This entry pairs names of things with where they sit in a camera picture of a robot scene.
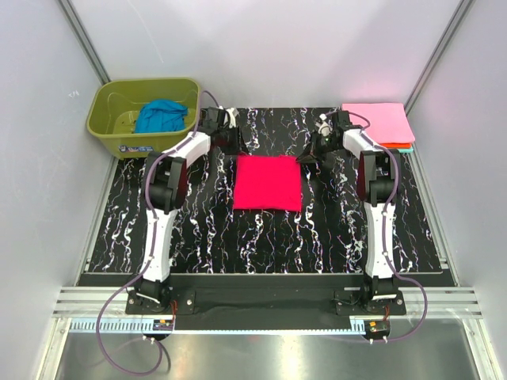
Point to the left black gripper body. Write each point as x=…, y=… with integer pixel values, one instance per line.
x=230, y=140

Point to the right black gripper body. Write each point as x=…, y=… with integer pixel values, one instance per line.
x=319, y=146

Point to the magenta t shirt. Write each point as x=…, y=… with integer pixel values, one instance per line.
x=267, y=183

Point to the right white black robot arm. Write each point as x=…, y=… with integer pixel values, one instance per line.
x=377, y=187

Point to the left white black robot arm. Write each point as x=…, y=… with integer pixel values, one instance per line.
x=165, y=186

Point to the teal blue t shirt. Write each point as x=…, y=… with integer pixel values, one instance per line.
x=161, y=116

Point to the folded orange t shirt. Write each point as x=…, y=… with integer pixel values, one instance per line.
x=398, y=146

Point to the folded pink t shirt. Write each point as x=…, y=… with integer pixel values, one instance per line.
x=388, y=122

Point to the olive green plastic bin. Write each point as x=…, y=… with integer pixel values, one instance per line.
x=115, y=111

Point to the folded light teal t shirt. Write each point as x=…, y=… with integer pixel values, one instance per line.
x=405, y=150

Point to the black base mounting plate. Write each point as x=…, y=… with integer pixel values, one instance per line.
x=263, y=302

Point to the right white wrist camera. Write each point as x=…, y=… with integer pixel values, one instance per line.
x=323, y=127

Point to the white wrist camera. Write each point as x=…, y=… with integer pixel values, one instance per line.
x=231, y=118
x=323, y=127

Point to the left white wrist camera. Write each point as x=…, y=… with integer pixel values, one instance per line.
x=231, y=118

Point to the aluminium frame rail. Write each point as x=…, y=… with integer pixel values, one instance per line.
x=88, y=302

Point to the white slotted cable duct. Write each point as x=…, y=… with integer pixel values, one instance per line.
x=122, y=325

